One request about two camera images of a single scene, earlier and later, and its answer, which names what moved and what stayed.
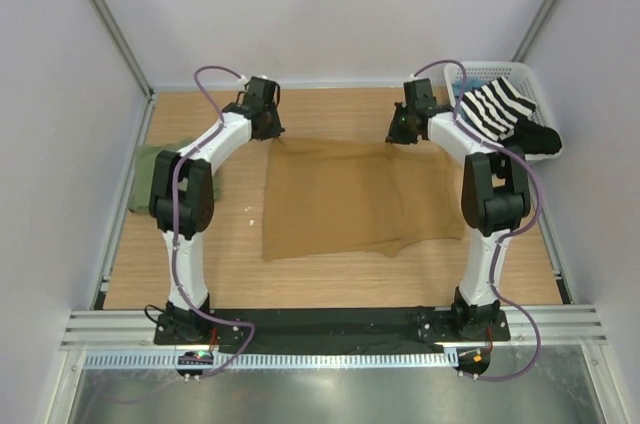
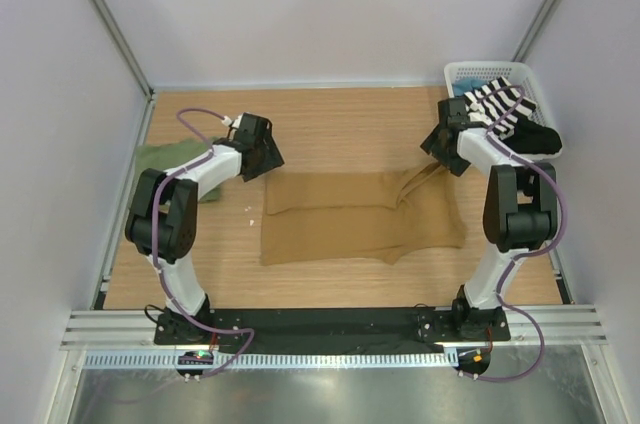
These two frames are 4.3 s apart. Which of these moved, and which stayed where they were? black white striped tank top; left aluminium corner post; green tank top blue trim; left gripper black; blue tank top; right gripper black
Moved: left gripper black; right gripper black
Stayed: green tank top blue trim; black white striped tank top; left aluminium corner post; blue tank top
